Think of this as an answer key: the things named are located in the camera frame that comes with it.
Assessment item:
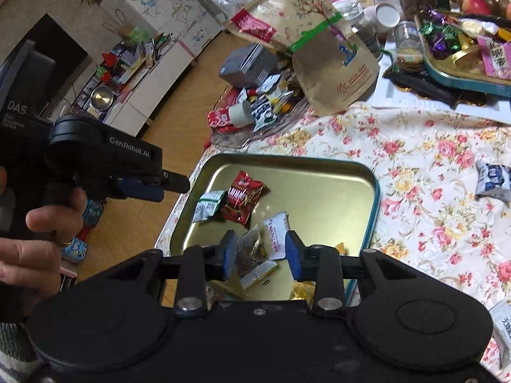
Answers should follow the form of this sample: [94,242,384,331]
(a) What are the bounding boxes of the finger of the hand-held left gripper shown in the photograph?
[118,178,165,204]
[143,169,191,195]

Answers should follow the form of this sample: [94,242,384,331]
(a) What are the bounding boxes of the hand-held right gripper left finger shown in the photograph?
[108,229,239,319]

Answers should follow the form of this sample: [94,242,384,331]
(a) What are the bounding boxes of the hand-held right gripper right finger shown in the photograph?
[283,229,419,316]

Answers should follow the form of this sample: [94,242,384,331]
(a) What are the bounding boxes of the clear crinkled snack packet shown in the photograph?
[235,225,280,291]

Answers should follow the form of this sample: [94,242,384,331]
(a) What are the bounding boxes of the white hawthorn strip packet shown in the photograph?
[263,211,290,262]

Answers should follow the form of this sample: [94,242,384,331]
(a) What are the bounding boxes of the green white snack packet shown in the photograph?
[193,190,226,223]

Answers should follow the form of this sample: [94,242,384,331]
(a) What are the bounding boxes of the dark red plum packet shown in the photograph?
[221,170,266,224]

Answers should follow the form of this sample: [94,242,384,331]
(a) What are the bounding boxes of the teal gold tin tray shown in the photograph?
[168,153,380,302]

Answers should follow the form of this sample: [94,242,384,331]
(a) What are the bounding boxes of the white blue snack packet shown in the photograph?
[475,160,511,200]

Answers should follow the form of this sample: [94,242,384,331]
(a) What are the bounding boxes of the white sesame crisp packet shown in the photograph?
[489,299,511,360]

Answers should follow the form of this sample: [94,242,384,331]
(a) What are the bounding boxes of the person's left forearm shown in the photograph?
[0,287,57,383]

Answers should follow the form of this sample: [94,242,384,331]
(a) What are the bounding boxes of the person's left hand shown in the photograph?
[0,187,87,297]

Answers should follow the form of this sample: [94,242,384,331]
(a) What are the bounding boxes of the steel bowl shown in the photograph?
[90,86,115,111]

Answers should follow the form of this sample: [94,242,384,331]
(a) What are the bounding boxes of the blue patterned bag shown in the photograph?
[60,199,105,265]

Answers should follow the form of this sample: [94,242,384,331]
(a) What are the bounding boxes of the clear glass dish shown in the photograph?
[205,84,320,150]

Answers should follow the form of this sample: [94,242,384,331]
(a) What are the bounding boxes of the red patterned packet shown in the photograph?
[206,106,240,128]

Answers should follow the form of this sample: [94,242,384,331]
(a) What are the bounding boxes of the assorted papers and toys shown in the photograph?
[94,26,178,88]

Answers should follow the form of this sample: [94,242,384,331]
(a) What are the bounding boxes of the white tape roll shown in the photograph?
[229,100,256,128]

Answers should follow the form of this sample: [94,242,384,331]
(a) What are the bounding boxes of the white low cabinet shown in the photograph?
[78,0,224,138]

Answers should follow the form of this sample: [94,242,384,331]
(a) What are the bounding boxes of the black television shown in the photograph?
[0,13,89,100]

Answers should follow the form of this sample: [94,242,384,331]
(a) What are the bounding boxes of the grey cardboard box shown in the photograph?
[219,43,280,88]

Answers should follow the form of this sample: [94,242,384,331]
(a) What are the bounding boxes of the pile of assorted snack packets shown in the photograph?
[235,70,310,132]

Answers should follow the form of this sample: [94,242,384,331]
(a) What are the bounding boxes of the floral tablecloth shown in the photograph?
[154,100,511,379]

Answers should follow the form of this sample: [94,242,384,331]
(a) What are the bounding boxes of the brown paper pouch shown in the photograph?
[224,0,380,116]

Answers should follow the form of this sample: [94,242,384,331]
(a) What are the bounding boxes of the white plastic tray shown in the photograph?
[371,52,511,126]

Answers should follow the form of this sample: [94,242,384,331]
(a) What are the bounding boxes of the black plastic tray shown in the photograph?
[383,66,488,108]

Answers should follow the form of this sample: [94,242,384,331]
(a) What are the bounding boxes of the round biscuit stack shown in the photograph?
[393,46,424,73]

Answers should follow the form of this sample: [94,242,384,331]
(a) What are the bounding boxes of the glass jar with dark contents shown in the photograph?
[333,0,380,50]

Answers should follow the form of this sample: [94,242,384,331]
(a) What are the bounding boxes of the teal tin box of sweets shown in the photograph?
[415,8,511,99]

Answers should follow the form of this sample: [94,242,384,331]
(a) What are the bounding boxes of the empty clear glass jar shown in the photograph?
[393,20,424,54]

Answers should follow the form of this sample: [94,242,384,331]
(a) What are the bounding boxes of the white plastic cup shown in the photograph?
[374,3,401,34]

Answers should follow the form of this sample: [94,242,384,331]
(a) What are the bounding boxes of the pink snack packet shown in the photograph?
[477,36,511,79]

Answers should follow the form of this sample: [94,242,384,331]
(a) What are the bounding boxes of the red apple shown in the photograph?
[462,0,493,17]

